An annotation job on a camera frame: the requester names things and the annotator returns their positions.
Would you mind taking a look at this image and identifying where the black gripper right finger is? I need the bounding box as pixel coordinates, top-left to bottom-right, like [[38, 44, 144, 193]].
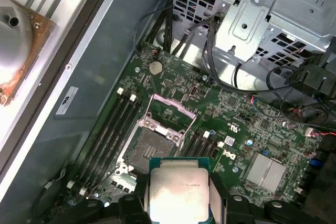
[[209, 174, 317, 224]]

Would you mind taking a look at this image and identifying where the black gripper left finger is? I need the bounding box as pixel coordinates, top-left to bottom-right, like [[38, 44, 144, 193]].
[[56, 173, 152, 224]]

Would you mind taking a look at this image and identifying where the silver CPU green edge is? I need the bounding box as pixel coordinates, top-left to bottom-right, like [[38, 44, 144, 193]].
[[148, 156, 212, 224]]

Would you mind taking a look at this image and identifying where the metal socket cover frame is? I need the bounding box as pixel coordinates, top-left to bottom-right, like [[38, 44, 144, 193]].
[[143, 93, 198, 141]]

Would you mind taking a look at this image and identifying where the CPU socket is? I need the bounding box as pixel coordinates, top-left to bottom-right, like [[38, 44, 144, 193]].
[[115, 119, 186, 177]]

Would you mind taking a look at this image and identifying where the silver finned heat sink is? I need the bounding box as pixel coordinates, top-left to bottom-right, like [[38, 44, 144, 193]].
[[243, 152, 287, 195]]

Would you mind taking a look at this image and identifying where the green motherboard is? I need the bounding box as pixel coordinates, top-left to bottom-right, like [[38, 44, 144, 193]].
[[61, 41, 333, 224]]

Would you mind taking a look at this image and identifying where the grey case label plate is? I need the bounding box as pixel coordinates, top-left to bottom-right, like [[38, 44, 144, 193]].
[[54, 86, 88, 120]]

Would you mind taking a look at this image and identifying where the silver coin cell battery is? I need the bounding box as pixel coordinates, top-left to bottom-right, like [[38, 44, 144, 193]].
[[148, 60, 163, 76]]

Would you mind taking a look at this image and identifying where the black plastic connector block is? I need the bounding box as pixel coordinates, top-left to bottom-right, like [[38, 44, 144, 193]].
[[287, 61, 336, 96]]

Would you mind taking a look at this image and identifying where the grey metal PC case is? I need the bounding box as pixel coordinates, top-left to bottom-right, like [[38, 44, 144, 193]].
[[0, 0, 336, 224]]

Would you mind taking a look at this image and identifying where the silver perforated drive cage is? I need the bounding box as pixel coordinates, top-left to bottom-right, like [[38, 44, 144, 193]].
[[172, 0, 336, 65]]

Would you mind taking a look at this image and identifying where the black round cable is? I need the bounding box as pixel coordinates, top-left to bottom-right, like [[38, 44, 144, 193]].
[[232, 61, 244, 90]]

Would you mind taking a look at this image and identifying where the black flat data cable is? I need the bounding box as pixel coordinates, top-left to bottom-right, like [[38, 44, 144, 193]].
[[204, 14, 291, 93]]

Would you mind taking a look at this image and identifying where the silver metal bracket plate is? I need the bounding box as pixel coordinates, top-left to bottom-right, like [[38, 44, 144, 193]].
[[227, 0, 277, 63]]

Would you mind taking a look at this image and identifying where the square brown base plate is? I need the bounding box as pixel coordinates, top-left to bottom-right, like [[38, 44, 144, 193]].
[[0, 0, 58, 107]]

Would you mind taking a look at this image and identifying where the black cable bundle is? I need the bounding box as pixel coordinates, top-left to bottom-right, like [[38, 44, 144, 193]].
[[145, 6, 175, 53]]

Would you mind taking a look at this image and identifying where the thin black wire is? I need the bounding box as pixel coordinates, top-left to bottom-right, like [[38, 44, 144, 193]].
[[132, 10, 169, 55]]

